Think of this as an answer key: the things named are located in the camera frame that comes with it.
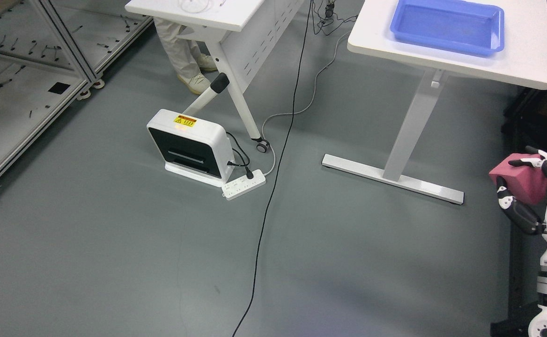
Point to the pink block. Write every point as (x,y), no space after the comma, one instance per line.
(527,184)

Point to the white desk with tray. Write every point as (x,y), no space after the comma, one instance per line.
(522,62)

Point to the blue tray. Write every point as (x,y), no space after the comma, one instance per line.
(450,25)

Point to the white power strip centre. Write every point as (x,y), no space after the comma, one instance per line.
(243,185)

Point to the white folding table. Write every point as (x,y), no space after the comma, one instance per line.
(239,35)

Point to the white box appliance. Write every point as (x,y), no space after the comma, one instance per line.
(192,147)

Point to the person legs beige trousers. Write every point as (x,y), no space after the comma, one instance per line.
(188,61)

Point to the black shelf frame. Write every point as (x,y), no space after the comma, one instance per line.
(526,120)

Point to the aluminium frame shelf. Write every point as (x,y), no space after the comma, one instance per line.
(53,52)

